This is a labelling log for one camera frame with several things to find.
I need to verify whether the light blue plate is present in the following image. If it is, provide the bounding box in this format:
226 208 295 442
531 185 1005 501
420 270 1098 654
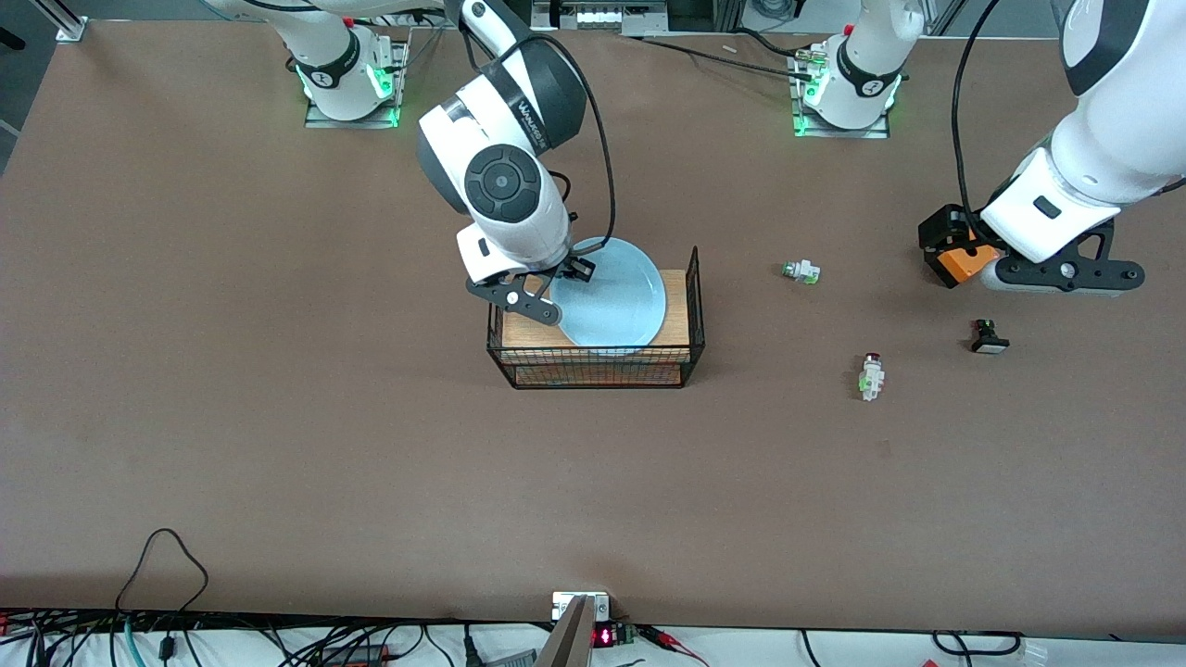
550 237 667 349

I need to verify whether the orange button box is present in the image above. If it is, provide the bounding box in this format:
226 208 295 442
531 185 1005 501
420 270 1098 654
936 243 1002 289

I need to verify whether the white power strip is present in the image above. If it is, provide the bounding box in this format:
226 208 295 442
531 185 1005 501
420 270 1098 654
533 0 668 33

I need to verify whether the grey metal bar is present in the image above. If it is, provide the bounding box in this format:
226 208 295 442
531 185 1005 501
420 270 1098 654
536 595 596 667

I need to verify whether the red and black probe lead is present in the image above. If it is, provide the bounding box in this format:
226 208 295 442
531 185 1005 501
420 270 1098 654
639 625 710 667

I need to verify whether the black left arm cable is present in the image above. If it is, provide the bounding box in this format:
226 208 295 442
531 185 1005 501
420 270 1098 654
949 0 1003 234

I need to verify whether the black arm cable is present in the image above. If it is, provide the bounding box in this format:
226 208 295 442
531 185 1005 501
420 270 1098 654
468 32 617 244
949 0 1003 234

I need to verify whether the black wire rack wooden shelf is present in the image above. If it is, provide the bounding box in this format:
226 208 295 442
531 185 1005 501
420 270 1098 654
486 245 705 390

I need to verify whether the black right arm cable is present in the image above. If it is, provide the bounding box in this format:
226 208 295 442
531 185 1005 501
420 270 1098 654
468 32 617 244

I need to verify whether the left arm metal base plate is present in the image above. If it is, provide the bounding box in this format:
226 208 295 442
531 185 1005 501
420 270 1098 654
789 46 892 140

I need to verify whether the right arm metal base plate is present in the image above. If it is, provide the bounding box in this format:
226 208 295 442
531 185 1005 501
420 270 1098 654
304 37 410 129

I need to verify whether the black cable on table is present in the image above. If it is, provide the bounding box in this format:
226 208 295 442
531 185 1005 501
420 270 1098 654
621 35 816 77

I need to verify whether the small white bracket plate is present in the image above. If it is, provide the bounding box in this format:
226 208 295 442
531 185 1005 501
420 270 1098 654
552 591 611 622

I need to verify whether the black coiled cable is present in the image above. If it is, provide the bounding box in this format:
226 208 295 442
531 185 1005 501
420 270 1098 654
931 630 1025 659

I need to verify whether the thin black looped cable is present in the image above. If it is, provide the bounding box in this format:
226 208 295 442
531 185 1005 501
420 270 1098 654
116 528 209 614

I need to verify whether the aluminium extrusion post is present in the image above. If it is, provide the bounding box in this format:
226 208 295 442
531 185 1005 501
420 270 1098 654
37 0 89 43

